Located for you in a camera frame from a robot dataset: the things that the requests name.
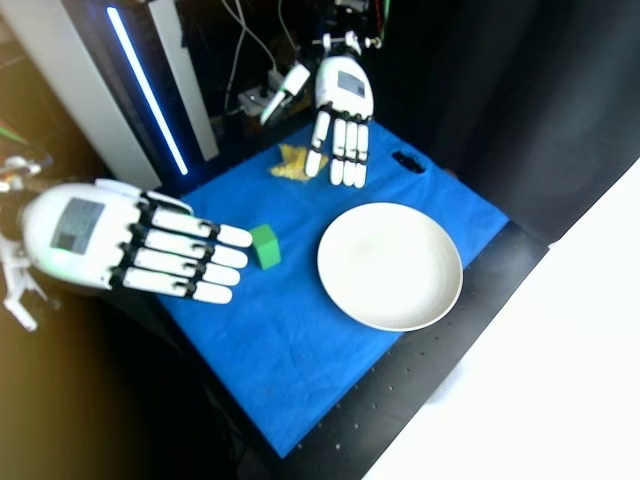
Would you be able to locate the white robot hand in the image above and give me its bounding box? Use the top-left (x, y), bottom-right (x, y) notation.
top-left (19, 178), bottom-right (254, 305)
top-left (259, 55), bottom-right (376, 189)

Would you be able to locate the yellow star-shaped object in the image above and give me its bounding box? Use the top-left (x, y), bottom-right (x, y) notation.
top-left (268, 143), bottom-right (330, 185)

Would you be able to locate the green cube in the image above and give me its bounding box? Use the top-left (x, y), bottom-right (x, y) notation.
top-left (249, 223), bottom-right (282, 271)

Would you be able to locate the white round plate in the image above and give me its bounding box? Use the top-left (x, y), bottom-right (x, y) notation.
top-left (316, 201), bottom-right (464, 333)

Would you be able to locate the white power adapter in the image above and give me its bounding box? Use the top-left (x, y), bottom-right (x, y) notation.
top-left (237, 87), bottom-right (274, 117)

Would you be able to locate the small black clip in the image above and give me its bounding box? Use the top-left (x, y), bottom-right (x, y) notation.
top-left (392, 149), bottom-right (428, 175)

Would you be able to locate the white tower with blue light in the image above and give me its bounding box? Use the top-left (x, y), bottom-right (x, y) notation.
top-left (0, 0), bottom-right (221, 189)

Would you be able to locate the black curtain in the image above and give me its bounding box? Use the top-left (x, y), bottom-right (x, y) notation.
top-left (384, 0), bottom-right (640, 241)

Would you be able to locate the blue table cloth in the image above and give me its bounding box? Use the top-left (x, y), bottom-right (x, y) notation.
top-left (152, 119), bottom-right (511, 459)

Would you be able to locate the white panel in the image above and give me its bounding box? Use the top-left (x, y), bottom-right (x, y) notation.
top-left (359, 159), bottom-right (640, 480)

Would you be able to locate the white cable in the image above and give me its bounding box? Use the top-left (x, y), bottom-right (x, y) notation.
top-left (222, 0), bottom-right (277, 116)

